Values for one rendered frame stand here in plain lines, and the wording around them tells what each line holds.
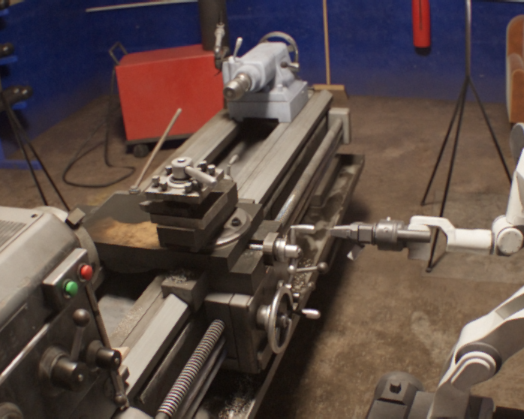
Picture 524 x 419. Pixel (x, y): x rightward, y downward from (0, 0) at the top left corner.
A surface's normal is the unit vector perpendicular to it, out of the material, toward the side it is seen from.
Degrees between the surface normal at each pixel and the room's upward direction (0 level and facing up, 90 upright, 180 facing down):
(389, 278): 0
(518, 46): 90
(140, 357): 36
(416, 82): 90
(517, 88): 90
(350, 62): 90
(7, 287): 45
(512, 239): 78
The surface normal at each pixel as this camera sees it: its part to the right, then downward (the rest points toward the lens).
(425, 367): -0.08, -0.88
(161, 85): 0.04, 0.46
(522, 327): -0.54, 0.70
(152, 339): 0.48, -0.68
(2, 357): 0.95, 0.07
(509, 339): -0.39, 0.45
